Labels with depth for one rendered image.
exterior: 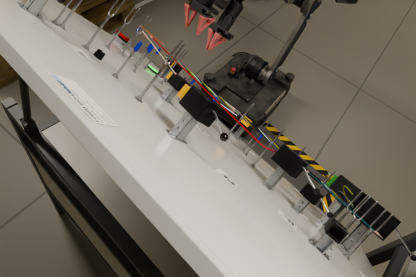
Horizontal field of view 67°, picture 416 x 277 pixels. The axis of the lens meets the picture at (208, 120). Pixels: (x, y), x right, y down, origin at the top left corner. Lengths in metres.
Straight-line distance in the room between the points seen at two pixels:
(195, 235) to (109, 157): 0.11
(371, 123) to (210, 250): 2.87
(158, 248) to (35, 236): 1.06
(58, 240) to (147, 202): 1.75
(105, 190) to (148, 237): 0.23
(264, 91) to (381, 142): 1.13
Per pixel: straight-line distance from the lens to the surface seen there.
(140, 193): 0.31
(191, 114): 0.52
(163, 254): 1.16
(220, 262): 0.30
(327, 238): 0.67
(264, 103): 2.37
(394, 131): 3.21
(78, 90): 0.43
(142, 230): 1.18
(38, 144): 1.13
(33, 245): 2.07
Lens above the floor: 1.92
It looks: 52 degrees down
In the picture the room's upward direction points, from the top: 17 degrees clockwise
